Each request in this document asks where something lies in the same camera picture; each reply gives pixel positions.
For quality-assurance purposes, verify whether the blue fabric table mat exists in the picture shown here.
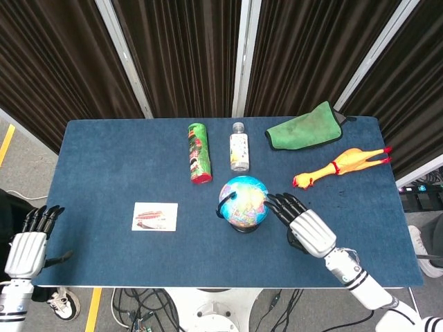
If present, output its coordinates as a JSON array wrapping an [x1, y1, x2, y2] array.
[[36, 116, 425, 288]]

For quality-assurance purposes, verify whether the white frame post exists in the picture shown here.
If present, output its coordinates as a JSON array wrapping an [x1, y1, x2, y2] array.
[[94, 0, 154, 120], [231, 0, 262, 118], [333, 0, 413, 112]]

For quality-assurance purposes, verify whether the brown pleated curtain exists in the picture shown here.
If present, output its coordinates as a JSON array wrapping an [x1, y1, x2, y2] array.
[[0, 0, 443, 181]]

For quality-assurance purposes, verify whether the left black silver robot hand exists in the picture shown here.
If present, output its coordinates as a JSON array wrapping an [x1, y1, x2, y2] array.
[[3, 204, 74, 279]]

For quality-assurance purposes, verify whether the blue desk globe black stand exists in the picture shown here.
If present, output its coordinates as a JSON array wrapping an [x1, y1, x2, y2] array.
[[215, 175, 271, 234]]

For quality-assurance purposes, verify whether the white picture postcard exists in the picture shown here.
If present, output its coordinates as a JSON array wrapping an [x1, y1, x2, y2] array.
[[131, 202, 179, 232]]

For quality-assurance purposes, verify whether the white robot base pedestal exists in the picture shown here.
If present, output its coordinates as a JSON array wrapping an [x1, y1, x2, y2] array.
[[165, 287, 264, 332]]

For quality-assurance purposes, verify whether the green red chips can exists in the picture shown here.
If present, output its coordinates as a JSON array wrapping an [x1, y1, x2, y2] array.
[[187, 123, 213, 185]]

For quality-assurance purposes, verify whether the thin white cable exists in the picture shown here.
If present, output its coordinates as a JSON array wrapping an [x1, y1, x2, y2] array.
[[6, 188, 48, 201]]

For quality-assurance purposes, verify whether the black cable bundle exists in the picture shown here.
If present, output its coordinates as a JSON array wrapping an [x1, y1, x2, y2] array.
[[110, 288, 186, 332]]

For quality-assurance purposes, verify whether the green microfiber cloth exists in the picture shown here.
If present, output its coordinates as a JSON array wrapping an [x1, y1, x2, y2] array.
[[264, 100, 345, 152]]

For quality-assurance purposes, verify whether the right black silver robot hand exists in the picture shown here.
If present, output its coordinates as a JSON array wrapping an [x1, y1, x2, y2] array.
[[264, 192, 338, 259]]

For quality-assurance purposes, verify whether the clear plastic water bottle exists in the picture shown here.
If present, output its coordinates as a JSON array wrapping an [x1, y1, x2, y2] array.
[[228, 122, 251, 172]]

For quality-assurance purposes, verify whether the yellow rubber chicken toy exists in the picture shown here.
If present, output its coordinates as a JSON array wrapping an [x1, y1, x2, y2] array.
[[292, 146, 394, 190]]

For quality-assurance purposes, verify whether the white black sneaker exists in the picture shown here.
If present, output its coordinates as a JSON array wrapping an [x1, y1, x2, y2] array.
[[46, 286, 82, 322]]

